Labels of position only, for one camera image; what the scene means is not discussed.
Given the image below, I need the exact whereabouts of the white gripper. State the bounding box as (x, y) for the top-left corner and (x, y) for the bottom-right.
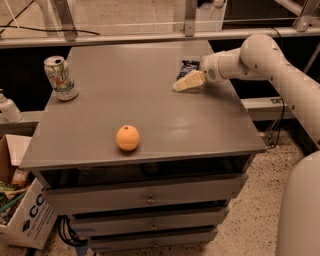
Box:
(173, 53), (222, 91)

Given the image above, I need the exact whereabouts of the dark blue rxbar wrapper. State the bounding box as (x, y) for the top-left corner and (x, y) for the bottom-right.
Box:
(177, 60), (200, 79)

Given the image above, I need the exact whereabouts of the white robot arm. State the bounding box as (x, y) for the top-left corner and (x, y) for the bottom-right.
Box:
(173, 34), (320, 256)

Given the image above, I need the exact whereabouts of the white green 7up can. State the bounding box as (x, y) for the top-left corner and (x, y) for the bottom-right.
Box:
(44, 56), (78, 101)

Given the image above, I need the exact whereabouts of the grey drawer cabinet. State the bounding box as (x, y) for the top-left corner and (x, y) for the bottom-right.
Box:
(22, 41), (265, 252)

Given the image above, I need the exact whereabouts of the orange fruit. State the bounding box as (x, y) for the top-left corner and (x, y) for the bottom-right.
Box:
(116, 125), (140, 151)

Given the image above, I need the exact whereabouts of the white plastic bottle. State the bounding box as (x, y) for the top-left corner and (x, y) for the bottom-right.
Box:
(0, 90), (23, 122)

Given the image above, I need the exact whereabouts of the white cardboard box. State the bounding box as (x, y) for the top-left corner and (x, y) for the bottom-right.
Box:
(0, 134), (57, 249)

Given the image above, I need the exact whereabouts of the metal frame rail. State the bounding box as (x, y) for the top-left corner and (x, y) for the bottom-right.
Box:
(0, 27), (320, 49)

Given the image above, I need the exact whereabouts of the black cable bundle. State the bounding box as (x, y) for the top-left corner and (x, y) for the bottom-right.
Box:
(56, 215), (89, 248)

